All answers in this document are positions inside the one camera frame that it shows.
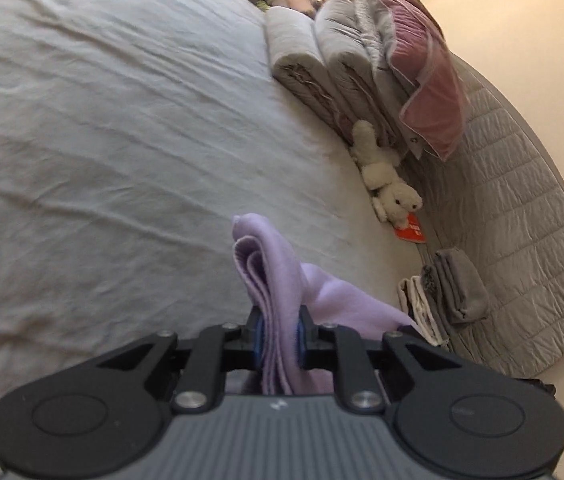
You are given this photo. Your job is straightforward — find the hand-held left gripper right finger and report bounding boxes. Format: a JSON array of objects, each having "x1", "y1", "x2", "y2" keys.
[{"x1": 294, "y1": 305, "x2": 462, "y2": 414}]

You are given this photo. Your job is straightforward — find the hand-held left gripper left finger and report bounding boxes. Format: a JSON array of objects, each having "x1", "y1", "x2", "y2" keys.
[{"x1": 93, "y1": 307, "x2": 267, "y2": 414}]

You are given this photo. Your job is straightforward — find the purple pants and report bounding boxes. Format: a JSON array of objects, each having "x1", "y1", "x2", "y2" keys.
[{"x1": 224, "y1": 212, "x2": 425, "y2": 396}]

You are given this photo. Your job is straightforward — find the beige folded garment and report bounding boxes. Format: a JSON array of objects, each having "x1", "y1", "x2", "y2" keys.
[{"x1": 396, "y1": 276, "x2": 419, "y2": 322}]

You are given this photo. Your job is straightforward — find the white folded garment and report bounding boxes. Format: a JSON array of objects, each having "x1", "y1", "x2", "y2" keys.
[{"x1": 409, "y1": 275, "x2": 451, "y2": 346}]

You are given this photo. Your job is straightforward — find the orange booklet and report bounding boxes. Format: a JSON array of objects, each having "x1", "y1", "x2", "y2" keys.
[{"x1": 392, "y1": 211, "x2": 426, "y2": 244}]

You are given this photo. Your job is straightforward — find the grey folded garment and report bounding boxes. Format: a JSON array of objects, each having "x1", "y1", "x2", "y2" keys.
[{"x1": 422, "y1": 249, "x2": 491, "y2": 324}]

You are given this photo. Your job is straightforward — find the white plush toy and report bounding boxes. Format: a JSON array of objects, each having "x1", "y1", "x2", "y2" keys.
[{"x1": 349, "y1": 120, "x2": 423, "y2": 224}]

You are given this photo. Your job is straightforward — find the grey quilted headboard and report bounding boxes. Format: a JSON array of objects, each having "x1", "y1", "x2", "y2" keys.
[{"x1": 412, "y1": 52, "x2": 564, "y2": 381}]

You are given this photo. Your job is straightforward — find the light grey folded blanket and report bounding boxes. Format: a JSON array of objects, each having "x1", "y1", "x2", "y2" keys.
[{"x1": 263, "y1": 5, "x2": 350, "y2": 133}]

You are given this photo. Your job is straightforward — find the pink and grey pillow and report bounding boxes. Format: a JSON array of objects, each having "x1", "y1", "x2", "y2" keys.
[{"x1": 354, "y1": 0, "x2": 468, "y2": 162}]

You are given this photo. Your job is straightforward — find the grey folded duvet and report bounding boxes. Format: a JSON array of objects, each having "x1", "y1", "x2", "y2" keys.
[{"x1": 313, "y1": 0, "x2": 405, "y2": 158}]

